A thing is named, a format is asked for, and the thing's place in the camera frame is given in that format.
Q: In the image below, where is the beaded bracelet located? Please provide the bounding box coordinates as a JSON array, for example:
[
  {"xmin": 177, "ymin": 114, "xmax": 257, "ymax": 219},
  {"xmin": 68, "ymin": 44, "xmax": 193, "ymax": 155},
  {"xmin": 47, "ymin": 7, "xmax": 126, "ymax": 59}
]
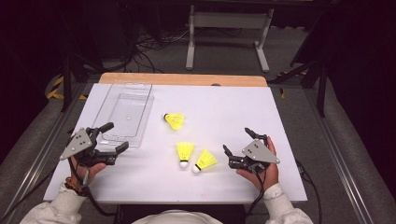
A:
[{"xmin": 64, "ymin": 176, "xmax": 88, "ymax": 198}]

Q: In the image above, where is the black cable beside table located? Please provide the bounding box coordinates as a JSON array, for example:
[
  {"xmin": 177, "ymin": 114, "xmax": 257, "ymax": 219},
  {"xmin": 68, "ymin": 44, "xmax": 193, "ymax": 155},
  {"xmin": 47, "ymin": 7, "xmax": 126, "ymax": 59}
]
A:
[{"xmin": 295, "ymin": 160, "xmax": 323, "ymax": 224}]

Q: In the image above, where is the person's left hand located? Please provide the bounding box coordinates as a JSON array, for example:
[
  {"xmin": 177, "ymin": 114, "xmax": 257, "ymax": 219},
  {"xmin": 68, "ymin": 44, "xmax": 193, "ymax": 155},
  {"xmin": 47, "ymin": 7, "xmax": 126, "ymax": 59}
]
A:
[{"xmin": 69, "ymin": 155, "xmax": 108, "ymax": 189}]

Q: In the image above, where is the yellow shuttlecock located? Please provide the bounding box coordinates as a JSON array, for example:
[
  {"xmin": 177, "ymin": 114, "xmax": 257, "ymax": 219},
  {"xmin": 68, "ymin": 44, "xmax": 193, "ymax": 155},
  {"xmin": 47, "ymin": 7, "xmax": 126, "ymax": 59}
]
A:
[
  {"xmin": 176, "ymin": 141, "xmax": 195, "ymax": 170},
  {"xmin": 191, "ymin": 148, "xmax": 219, "ymax": 175},
  {"xmin": 163, "ymin": 112, "xmax": 186, "ymax": 132}
]

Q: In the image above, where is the left hand-held gripper black cable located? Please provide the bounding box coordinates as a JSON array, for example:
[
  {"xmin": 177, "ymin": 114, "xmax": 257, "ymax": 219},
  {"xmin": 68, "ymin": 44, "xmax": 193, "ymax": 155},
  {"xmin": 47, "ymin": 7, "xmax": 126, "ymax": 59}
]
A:
[{"xmin": 67, "ymin": 157, "xmax": 120, "ymax": 217}]

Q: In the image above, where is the yellow black floor tape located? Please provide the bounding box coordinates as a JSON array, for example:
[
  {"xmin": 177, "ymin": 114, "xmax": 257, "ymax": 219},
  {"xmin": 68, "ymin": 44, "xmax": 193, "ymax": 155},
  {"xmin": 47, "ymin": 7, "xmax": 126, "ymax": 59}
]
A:
[{"xmin": 46, "ymin": 76, "xmax": 88, "ymax": 101}]

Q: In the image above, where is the person's right hand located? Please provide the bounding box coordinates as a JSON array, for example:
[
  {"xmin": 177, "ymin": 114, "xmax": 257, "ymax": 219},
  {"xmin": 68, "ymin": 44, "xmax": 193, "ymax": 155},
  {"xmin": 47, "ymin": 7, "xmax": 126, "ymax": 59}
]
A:
[{"xmin": 236, "ymin": 135, "xmax": 281, "ymax": 192}]

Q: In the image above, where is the hand-held gripper black cable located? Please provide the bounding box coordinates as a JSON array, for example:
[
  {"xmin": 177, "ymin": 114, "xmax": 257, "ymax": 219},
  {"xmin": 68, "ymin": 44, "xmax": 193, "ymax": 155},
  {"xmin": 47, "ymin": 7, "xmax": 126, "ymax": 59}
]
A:
[
  {"xmin": 67, "ymin": 157, "xmax": 120, "ymax": 217},
  {"xmin": 246, "ymin": 169, "xmax": 269, "ymax": 217}
]

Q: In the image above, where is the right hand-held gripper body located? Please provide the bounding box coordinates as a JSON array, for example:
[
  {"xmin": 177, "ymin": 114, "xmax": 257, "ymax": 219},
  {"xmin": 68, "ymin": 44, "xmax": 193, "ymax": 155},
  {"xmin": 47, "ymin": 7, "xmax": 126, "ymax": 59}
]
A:
[{"xmin": 228, "ymin": 135, "xmax": 281, "ymax": 174}]

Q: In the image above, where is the black tripod stand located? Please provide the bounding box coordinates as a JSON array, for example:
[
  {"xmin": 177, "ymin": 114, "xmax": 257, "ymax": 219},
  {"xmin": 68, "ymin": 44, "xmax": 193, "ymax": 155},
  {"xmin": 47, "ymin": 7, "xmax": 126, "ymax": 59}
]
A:
[
  {"xmin": 60, "ymin": 31, "xmax": 106, "ymax": 113},
  {"xmin": 267, "ymin": 8, "xmax": 331, "ymax": 119}
]

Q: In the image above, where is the right hand-held gripper black cable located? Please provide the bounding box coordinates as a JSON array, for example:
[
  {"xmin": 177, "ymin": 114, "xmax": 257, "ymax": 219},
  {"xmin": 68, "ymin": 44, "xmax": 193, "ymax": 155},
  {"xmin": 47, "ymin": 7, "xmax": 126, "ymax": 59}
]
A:
[{"xmin": 246, "ymin": 169, "xmax": 269, "ymax": 217}]

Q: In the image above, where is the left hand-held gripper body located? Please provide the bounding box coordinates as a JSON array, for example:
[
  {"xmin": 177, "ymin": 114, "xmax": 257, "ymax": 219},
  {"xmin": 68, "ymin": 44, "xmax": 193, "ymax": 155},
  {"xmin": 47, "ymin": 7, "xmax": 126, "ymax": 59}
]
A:
[{"xmin": 59, "ymin": 126, "xmax": 119, "ymax": 168}]

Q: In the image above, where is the clear plastic container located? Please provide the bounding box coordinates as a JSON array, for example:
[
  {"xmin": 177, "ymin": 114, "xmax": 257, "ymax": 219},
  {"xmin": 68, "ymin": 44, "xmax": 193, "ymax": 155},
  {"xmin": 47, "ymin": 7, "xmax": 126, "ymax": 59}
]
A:
[{"xmin": 91, "ymin": 82, "xmax": 156, "ymax": 148}]

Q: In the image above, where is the person's white shirt torso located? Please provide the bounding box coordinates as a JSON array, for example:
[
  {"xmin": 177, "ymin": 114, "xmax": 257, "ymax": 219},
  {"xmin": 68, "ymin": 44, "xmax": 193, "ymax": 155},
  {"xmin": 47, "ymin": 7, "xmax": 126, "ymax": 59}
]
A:
[{"xmin": 132, "ymin": 208, "xmax": 223, "ymax": 224}]

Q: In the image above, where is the white metal stand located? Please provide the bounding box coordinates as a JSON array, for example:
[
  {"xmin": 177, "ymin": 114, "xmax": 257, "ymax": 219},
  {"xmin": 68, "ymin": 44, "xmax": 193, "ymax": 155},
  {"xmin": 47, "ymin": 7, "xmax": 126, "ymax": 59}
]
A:
[{"xmin": 185, "ymin": 4, "xmax": 275, "ymax": 74}]

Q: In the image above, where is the aluminium rail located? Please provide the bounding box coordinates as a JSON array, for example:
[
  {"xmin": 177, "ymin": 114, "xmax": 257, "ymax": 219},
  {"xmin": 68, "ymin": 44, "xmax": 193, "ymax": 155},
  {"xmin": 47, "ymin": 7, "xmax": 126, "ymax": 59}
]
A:
[
  {"xmin": 0, "ymin": 82, "xmax": 94, "ymax": 224},
  {"xmin": 303, "ymin": 88, "xmax": 379, "ymax": 224}
]

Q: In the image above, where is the bundle of black floor cables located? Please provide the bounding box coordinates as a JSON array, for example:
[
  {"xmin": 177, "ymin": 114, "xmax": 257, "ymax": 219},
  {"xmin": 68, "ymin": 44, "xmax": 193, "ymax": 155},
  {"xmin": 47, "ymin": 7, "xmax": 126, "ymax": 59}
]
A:
[{"xmin": 102, "ymin": 27, "xmax": 244, "ymax": 74}]

